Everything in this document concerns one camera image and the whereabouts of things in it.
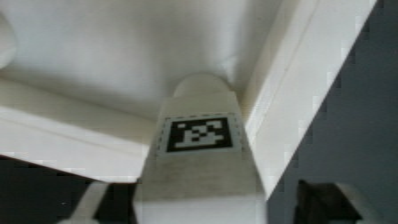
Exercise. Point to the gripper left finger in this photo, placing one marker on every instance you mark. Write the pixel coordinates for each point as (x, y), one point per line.
(82, 216)

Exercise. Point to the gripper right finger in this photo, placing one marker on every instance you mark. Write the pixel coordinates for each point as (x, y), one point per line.
(365, 208)

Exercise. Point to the white table leg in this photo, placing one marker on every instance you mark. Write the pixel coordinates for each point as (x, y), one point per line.
(199, 186)

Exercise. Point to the white square table top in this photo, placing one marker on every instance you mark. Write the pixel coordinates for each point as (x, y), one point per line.
(96, 54)

